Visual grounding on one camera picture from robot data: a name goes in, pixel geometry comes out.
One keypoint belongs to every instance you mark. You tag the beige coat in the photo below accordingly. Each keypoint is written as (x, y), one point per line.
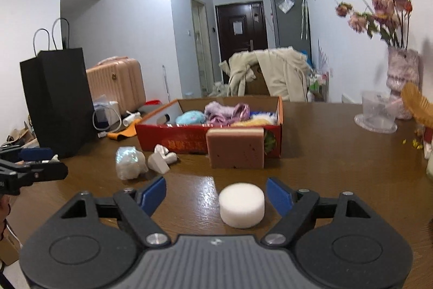
(284, 75)

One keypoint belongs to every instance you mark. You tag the white crumpled paper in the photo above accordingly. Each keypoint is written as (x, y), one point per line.
(167, 153)

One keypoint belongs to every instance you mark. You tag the yellow snack crumbs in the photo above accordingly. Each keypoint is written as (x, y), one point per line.
(414, 143)

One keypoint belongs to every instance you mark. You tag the grey fridge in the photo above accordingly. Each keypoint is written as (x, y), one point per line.
(287, 28)

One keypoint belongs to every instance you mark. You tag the teal plush toy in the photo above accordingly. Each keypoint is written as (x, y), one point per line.
(190, 118)

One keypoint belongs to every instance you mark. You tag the white small appliance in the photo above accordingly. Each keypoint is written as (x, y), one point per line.
(106, 114)

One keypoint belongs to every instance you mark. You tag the white folded umbrella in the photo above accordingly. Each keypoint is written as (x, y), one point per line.
(304, 18)

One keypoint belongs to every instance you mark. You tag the white small bottle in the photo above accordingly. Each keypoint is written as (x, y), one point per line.
(130, 119)

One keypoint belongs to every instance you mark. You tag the pink textured vase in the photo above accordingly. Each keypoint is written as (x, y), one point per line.
(402, 82)

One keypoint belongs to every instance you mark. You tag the red cardboard box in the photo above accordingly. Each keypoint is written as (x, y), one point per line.
(169, 140)

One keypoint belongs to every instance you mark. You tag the purple plush toy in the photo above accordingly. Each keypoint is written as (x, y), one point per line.
(218, 113)

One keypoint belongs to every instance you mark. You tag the floor clutter pile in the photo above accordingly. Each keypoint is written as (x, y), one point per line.
(20, 136)

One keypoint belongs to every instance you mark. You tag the pink suitcase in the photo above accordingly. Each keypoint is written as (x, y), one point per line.
(116, 82)

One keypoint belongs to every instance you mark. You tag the group of small bottles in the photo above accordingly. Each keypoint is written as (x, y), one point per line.
(316, 87)

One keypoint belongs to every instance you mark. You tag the clear plastic cup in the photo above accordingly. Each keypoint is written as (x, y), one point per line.
(375, 113)

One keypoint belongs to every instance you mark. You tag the brown cardboard box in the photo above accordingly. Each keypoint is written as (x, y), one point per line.
(257, 82)

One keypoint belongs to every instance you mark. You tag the black paper bag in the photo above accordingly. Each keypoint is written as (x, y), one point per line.
(57, 99)

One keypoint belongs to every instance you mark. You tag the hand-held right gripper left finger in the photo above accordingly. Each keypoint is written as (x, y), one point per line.
(154, 195)

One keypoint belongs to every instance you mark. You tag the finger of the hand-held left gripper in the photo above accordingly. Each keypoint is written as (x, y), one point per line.
(47, 171)
(33, 153)

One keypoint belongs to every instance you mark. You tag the dark entrance door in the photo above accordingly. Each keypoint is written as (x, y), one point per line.
(242, 45)

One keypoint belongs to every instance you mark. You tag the crumpled clear plastic bag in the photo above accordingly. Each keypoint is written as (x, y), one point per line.
(130, 162)

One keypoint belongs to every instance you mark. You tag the white round sponge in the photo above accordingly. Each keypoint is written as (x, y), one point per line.
(242, 204)

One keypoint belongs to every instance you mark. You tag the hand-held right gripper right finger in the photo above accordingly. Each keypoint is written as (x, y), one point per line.
(279, 196)

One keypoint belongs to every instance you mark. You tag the yellow and white plush toy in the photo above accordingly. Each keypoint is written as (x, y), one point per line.
(257, 121)

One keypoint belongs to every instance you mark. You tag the pink sponge block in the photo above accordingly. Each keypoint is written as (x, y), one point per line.
(235, 148)

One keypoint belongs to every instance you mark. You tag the light interior door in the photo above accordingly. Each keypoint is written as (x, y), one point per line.
(201, 48)

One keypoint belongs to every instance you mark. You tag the pink striped scrunchie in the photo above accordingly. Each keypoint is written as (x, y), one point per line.
(242, 111)

